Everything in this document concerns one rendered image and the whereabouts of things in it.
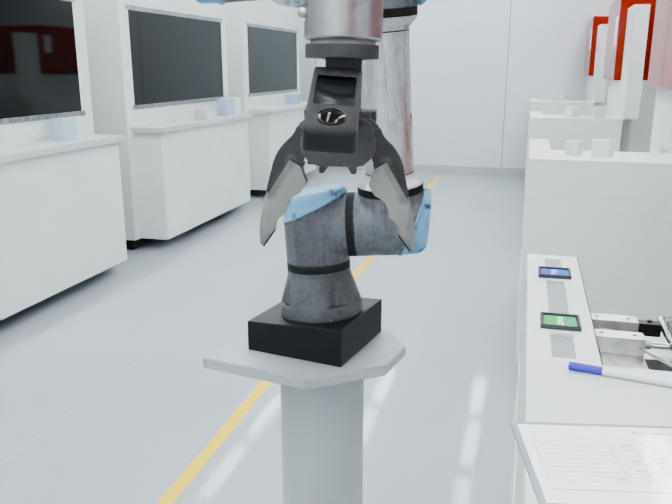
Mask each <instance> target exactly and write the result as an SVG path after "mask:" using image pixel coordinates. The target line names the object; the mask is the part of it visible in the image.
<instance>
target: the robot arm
mask: <svg viewBox="0 0 672 504"><path fill-rule="evenodd" d="M272 1H273V2H275V3H277V4H279V5H282V6H286V7H297V8H298V10H297V14H298V17H299V18H306V19H305V21H304V38H305V39H306V40H308V41H310V43H308V44H305V58H313V59H324V60H325V67H319V66H317V67H315V68H314V72H313V77H312V82H311V87H310V92H309V97H308V102H307V107H306V110H304V120H303V121H302V122H300V123H299V126H297V127H296V130H295V132H294V133H293V135H292V136H291V137H290V138H289V139H288V140H287V141H286V142H285V143H284V144H283V145H282V146H281V147H280V149H279V150H278V152H277V154H276V156H275V158H274V161H273V164H272V168H271V172H270V177H269V181H268V185H267V189H266V195H265V199H264V204H263V208H262V213H261V218H260V243H261V245H263V246H265V245H266V243H267V242H268V240H269V239H270V238H271V236H272V235H273V233H274V232H275V231H276V229H277V228H276V225H277V221H278V219H279V218H280V217H281V216H283V215H284V219H283V223H284V231H285V244H286V257H287V269H288V275H287V279H286V283H285V287H284V292H283V296H282V300H281V314H282V316H283V317H284V318H285V319H287V320H289V321H293V322H297V323H306V324H322V323H332V322H338V321H342V320H346V319H349V318H352V317H354V316H356V315H358V314H359V313H360V312H361V311H362V298H361V295H360V292H359V290H358V287H357V285H356V282H355V280H354V277H353V274H352V272H351V268H350V256H380V255H399V256H402V255H406V254H418V253H421V252H422V251H423V250H424V249H425V248H426V245H427V240H428V233H429V224H430V214H431V200H432V191H431V190H430V189H427V188H423V179H422V177H421V176H419V175H418V174H417V173H416V172H415V171H414V155H413V128H412V103H411V76H410V48H409V27H410V25H411V24H412V23H413V21H414V20H415V19H416V18H417V17H418V5H422V4H423V3H425V2H426V0H272ZM305 158H306V159H307V164H312V165H317V166H319V173H324V172H325V170H326V169H327V168H328V166H329V167H347V168H348V169H349V171H350V173H351V174H356V172H357V167H359V166H364V165H365V174H364V175H363V177H362V178H361V179H360V180H359V181H358V182H357V190H358V192H347V188H346V186H345V185H344V184H329V185H322V186H317V187H312V188H308V189H304V190H303V188H304V187H305V185H306V184H307V182H308V179H307V176H306V174H305V171H304V165H305V163H306V162H305V161H304V159H305Z"/></svg>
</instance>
